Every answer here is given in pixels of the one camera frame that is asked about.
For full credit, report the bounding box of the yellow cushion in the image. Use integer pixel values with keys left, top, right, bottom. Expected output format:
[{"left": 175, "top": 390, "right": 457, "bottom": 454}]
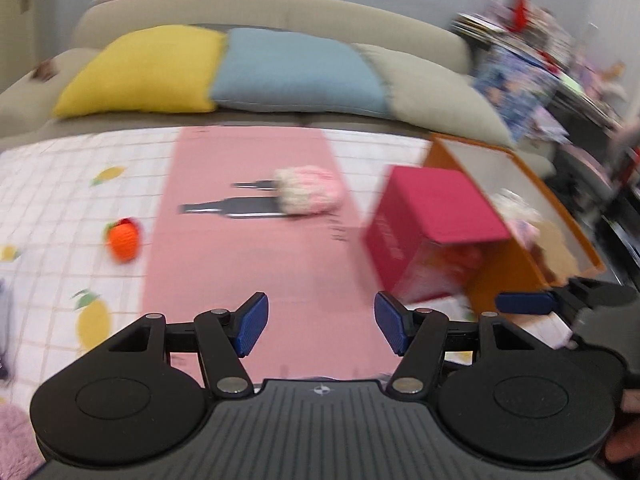
[{"left": 52, "top": 25, "right": 228, "bottom": 120}]

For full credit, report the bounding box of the cluttered book shelf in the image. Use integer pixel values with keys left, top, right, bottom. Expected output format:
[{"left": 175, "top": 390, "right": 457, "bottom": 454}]
[{"left": 450, "top": 0, "right": 578, "bottom": 68}]

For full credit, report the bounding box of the blue printed bag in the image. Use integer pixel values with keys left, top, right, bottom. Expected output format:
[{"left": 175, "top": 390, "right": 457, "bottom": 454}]
[{"left": 472, "top": 45, "right": 558, "bottom": 141}]

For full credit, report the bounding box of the white and pink printed mat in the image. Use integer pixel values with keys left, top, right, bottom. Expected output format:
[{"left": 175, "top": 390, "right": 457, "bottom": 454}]
[{"left": 0, "top": 125, "right": 501, "bottom": 411}]

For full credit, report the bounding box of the white paper sheet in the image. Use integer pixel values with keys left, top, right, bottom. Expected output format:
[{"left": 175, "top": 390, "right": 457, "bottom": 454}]
[{"left": 517, "top": 311, "right": 573, "bottom": 350}]

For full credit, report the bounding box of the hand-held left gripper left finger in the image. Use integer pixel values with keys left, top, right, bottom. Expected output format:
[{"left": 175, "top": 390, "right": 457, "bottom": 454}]
[{"left": 82, "top": 291, "right": 269, "bottom": 400}]

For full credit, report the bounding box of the grey cloth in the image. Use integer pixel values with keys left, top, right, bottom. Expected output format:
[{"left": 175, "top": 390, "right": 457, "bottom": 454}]
[{"left": 0, "top": 280, "right": 16, "bottom": 381}]

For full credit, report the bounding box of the person's right hand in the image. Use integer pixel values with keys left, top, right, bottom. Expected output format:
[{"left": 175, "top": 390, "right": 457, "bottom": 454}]
[{"left": 604, "top": 425, "right": 640, "bottom": 464}]

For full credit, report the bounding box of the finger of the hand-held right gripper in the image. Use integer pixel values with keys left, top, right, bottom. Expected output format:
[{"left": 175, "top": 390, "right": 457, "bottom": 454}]
[{"left": 495, "top": 276, "right": 640, "bottom": 321}]

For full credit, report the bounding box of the lilac fluffy cloth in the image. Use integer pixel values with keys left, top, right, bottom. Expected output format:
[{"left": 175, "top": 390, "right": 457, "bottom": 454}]
[{"left": 0, "top": 402, "right": 47, "bottom": 480}]

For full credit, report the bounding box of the blue cushion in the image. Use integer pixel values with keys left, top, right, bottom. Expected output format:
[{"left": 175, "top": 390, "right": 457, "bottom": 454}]
[{"left": 210, "top": 27, "right": 393, "bottom": 120}]

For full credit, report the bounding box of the orange wooden storage box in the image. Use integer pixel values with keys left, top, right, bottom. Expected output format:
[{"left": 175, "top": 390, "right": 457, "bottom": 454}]
[{"left": 422, "top": 132, "right": 606, "bottom": 313}]

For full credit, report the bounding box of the beige cushion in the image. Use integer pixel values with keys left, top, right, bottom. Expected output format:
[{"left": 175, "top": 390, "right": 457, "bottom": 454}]
[{"left": 352, "top": 42, "right": 516, "bottom": 148}]

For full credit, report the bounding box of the pink white plush toy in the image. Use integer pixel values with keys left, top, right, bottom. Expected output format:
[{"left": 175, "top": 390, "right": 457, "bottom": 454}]
[{"left": 272, "top": 165, "right": 345, "bottom": 217}]

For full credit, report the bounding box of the red box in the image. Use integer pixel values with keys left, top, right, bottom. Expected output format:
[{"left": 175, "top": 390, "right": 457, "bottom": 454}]
[{"left": 364, "top": 165, "right": 512, "bottom": 306}]

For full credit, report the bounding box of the beige sofa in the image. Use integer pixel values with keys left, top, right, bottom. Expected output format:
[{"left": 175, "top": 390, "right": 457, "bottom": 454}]
[{"left": 0, "top": 0, "right": 556, "bottom": 176}]

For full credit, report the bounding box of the orange crochet toy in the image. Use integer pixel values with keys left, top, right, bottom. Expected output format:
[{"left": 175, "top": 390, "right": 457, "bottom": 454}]
[{"left": 104, "top": 217, "right": 146, "bottom": 263}]

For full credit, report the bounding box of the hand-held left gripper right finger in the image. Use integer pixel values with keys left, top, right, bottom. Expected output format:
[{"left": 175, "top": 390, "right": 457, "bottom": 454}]
[{"left": 375, "top": 291, "right": 551, "bottom": 400}]

